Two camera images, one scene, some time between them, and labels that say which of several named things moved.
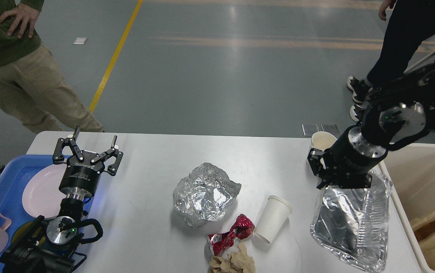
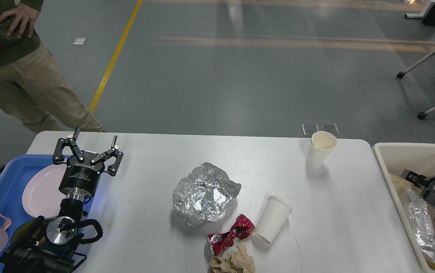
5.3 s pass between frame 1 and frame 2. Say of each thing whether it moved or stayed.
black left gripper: stayed
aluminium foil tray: moved
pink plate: stayed
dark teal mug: stayed
